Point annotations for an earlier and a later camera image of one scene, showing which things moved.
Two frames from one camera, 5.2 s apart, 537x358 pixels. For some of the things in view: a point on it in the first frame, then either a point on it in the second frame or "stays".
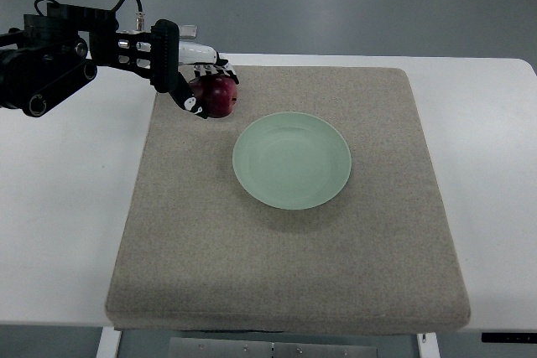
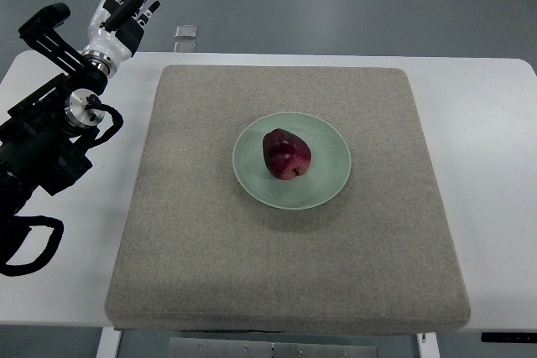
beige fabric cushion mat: [202, 253] stays
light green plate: [292, 160] stays
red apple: [217, 95] → [287, 154]
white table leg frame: [109, 343] stays
